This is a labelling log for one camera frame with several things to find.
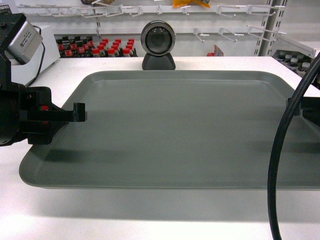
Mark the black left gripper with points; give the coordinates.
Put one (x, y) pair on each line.
(27, 113)

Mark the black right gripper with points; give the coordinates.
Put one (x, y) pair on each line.
(309, 109)

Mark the silver grey serving tray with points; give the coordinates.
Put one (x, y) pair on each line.
(164, 129)

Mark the red cap soy sauce bottle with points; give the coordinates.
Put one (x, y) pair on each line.
(126, 52)
(95, 52)
(111, 52)

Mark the white cash register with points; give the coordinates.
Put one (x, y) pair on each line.
(23, 74)

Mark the black barcode scanner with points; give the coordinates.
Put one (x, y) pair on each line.
(158, 39)

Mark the yellow snack bag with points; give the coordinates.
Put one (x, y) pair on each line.
(183, 3)

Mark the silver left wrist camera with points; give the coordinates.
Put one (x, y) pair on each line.
(21, 37)

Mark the white peg hook rail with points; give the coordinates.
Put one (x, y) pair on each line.
(98, 9)

